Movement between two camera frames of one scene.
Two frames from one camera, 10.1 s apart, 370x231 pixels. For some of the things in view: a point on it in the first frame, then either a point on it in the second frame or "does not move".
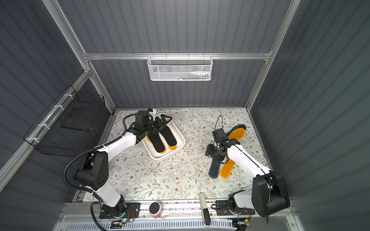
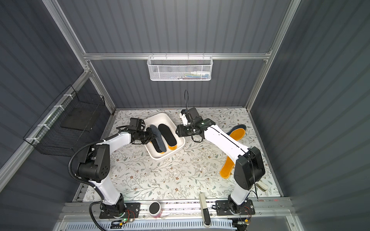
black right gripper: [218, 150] -> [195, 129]
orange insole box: [172, 148] does not move
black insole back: [168, 135] does not move
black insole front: [157, 142] does not move
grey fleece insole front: [214, 168] -> [159, 138]
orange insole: [238, 134] does not move
